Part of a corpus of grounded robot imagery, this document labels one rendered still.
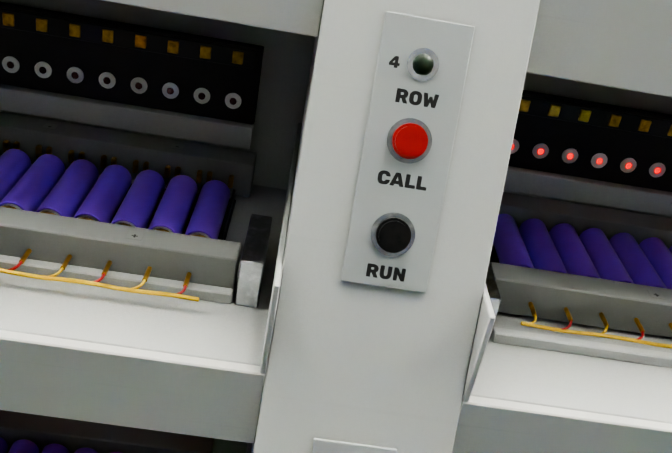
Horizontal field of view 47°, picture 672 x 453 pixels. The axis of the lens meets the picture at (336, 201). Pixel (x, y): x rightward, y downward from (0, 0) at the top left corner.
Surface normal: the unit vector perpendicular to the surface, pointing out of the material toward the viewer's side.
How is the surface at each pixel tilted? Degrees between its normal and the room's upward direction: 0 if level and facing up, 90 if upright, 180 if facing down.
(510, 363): 19
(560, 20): 110
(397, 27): 90
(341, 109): 90
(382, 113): 90
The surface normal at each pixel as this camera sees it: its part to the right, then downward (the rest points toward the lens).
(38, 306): 0.17, -0.87
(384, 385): 0.04, 0.14
